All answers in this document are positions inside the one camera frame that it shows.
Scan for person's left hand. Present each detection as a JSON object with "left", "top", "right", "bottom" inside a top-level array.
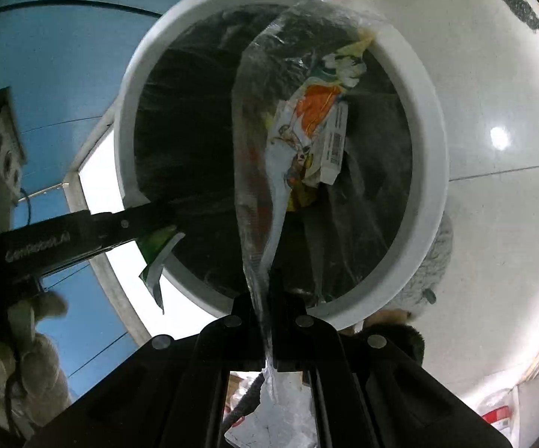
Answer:
[{"left": 0, "top": 288, "right": 72, "bottom": 426}]

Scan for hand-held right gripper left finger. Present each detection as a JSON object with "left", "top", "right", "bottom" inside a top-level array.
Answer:
[{"left": 22, "top": 294, "right": 270, "bottom": 448}]

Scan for red and white packet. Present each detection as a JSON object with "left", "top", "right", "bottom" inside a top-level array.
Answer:
[{"left": 477, "top": 389, "right": 520, "bottom": 436}]

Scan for white round trash bin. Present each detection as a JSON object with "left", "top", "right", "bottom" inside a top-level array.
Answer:
[{"left": 114, "top": 0, "right": 450, "bottom": 332}]

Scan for dark fleece pants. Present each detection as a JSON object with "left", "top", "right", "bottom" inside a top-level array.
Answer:
[{"left": 358, "top": 321, "right": 427, "bottom": 365}]

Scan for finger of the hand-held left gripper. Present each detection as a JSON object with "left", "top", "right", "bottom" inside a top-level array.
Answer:
[{"left": 89, "top": 200, "right": 181, "bottom": 253}]

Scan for green snack wrapper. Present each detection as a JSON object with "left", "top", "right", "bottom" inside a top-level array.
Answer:
[{"left": 139, "top": 225, "right": 186, "bottom": 314}]

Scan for white plastic bag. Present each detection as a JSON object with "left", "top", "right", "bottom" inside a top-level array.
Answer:
[{"left": 225, "top": 368, "right": 319, "bottom": 448}]

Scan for black bin liner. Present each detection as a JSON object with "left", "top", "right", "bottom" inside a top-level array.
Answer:
[{"left": 134, "top": 9, "right": 413, "bottom": 304}]

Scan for clear printed plastic wrapper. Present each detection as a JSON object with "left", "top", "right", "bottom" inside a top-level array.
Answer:
[{"left": 231, "top": 0, "right": 391, "bottom": 318}]

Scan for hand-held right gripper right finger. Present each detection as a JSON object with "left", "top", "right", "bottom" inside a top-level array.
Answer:
[{"left": 268, "top": 270, "right": 515, "bottom": 448}]

